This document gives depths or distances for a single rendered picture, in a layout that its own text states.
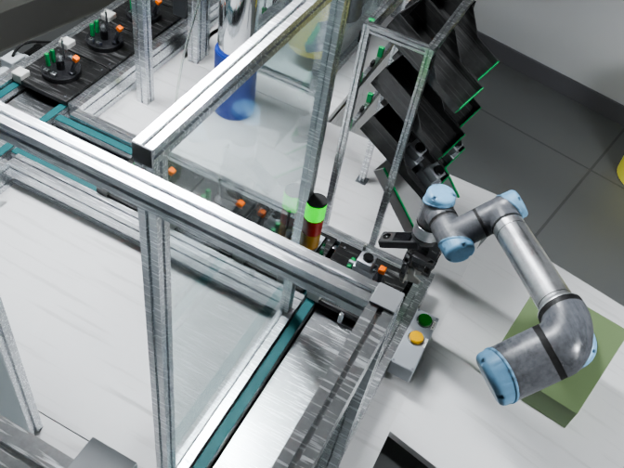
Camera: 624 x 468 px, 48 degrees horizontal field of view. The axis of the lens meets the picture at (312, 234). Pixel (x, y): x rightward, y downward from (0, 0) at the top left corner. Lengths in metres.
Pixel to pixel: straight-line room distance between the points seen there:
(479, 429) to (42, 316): 1.26
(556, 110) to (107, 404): 3.61
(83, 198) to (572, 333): 1.49
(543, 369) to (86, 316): 1.27
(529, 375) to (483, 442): 0.63
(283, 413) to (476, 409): 0.56
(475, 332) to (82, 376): 1.15
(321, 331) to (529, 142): 2.70
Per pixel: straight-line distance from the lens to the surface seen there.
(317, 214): 1.65
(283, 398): 1.90
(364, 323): 0.73
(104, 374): 2.00
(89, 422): 1.94
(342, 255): 2.14
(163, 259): 1.06
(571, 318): 1.46
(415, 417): 2.01
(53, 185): 2.35
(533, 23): 4.92
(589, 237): 4.03
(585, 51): 4.85
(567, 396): 2.08
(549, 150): 4.46
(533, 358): 1.43
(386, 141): 2.01
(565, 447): 2.13
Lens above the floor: 2.57
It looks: 47 degrees down
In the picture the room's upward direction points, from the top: 11 degrees clockwise
